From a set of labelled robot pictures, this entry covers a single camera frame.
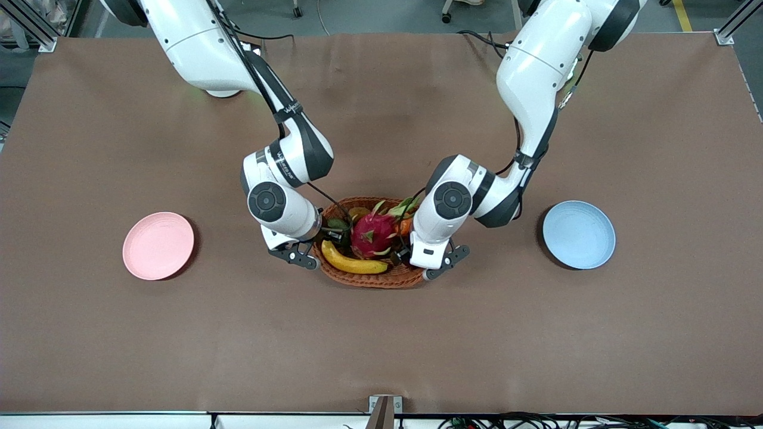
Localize yellow banana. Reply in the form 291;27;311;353
321;238;389;275

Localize pink dragon fruit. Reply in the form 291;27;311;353
349;197;421;260

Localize brown wicker basket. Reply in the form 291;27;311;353
313;197;426;290

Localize pink round plate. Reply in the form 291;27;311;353
122;212;195;281

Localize light blue round plate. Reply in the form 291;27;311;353
542;200;616;270

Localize black cable bundle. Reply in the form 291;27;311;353
438;411;763;429

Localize black base power cable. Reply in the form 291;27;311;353
456;29;508;58
237;31;296;43

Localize white table edge rail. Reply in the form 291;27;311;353
0;411;763;429

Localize aluminium frame post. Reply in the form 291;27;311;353
714;0;763;46
0;0;58;53

